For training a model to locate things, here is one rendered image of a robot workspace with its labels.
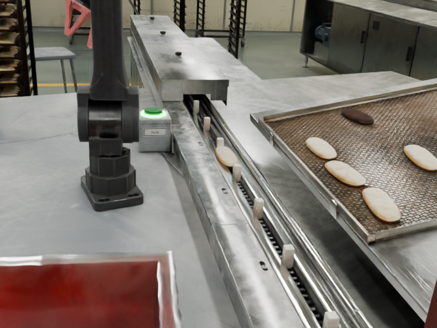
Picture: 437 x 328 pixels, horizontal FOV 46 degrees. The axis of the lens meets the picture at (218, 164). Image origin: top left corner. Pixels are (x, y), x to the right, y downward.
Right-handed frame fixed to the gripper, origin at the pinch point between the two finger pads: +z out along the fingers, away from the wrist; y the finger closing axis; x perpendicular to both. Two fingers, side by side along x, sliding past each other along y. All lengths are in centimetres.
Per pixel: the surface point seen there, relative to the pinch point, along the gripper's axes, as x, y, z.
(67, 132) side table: -7.5, 2.9, 20.2
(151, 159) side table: -31.4, -2.9, 13.4
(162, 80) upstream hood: -14.4, 17.8, -1.6
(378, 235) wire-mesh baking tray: -76, -31, 0
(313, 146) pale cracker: -59, -6, -6
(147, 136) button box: -27.3, -1.6, 9.9
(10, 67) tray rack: 133, 145, 40
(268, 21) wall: 193, 671, -159
